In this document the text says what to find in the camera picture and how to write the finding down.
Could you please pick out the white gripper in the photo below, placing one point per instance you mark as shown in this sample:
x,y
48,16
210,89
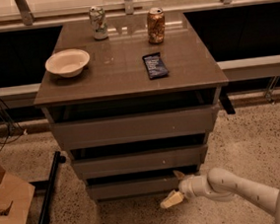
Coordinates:
x,y
188,186

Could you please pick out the grey bottom drawer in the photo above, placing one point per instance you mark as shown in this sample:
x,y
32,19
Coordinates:
x,y
120,190

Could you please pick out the grey drawer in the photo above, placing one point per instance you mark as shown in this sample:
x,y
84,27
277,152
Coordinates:
x,y
120,190
126,129
139,162

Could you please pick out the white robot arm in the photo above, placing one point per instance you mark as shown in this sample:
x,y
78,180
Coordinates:
x,y
221,185

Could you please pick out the grey top drawer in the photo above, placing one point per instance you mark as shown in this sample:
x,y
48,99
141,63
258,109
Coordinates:
x,y
126,129

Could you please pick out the grey middle drawer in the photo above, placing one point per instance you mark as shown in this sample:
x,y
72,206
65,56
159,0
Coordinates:
x,y
139,162

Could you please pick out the grey drawer cabinet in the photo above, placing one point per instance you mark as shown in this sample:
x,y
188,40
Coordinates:
x,y
115,83

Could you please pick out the black bar behind cabinet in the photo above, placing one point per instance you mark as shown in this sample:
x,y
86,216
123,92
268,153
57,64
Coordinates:
x,y
226,103

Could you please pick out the dark blue snack packet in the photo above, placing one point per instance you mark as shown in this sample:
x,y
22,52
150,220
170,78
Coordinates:
x,y
155,66

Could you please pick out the black metal floor bar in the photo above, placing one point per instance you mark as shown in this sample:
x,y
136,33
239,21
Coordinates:
x,y
44,216

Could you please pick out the orange soda can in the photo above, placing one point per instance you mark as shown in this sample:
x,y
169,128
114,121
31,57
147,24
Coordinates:
x,y
156,25

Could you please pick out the white paper bowl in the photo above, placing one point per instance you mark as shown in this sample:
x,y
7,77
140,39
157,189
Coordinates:
x,y
67,63

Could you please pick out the white green soda can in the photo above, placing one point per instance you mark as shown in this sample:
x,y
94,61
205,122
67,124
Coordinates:
x,y
98,22

